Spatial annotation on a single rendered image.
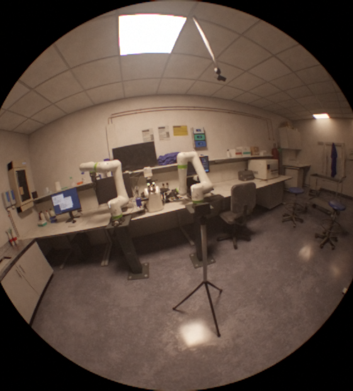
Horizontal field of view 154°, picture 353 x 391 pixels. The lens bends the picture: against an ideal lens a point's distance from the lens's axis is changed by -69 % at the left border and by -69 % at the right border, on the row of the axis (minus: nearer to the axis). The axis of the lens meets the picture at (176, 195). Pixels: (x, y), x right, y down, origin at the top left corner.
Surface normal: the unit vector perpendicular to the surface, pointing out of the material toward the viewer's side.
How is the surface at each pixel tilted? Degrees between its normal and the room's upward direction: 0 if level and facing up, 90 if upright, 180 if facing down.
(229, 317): 0
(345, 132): 90
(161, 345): 0
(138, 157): 86
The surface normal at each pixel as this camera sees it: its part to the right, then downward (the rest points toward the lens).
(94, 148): 0.28, 0.23
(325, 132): -0.95, 0.21
